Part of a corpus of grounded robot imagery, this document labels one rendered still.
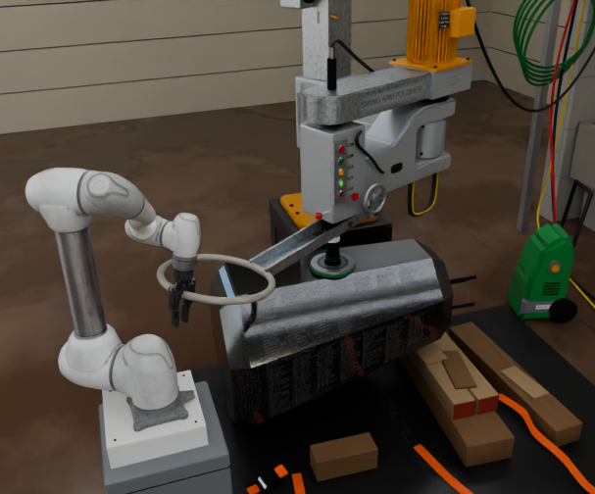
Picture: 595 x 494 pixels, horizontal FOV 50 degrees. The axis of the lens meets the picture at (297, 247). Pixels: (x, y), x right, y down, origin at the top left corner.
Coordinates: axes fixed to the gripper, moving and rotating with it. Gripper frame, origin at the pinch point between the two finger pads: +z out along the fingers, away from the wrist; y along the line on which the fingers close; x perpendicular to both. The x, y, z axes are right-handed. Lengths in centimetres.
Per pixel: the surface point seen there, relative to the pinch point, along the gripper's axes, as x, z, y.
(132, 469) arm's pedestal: -27, 27, -49
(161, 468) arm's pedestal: -35, 26, -44
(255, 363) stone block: -13, 31, 38
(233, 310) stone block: 6.4, 14.2, 44.0
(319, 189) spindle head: -14, -44, 71
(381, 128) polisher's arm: -21, -70, 111
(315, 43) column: 36, -102, 134
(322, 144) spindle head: -15, -65, 66
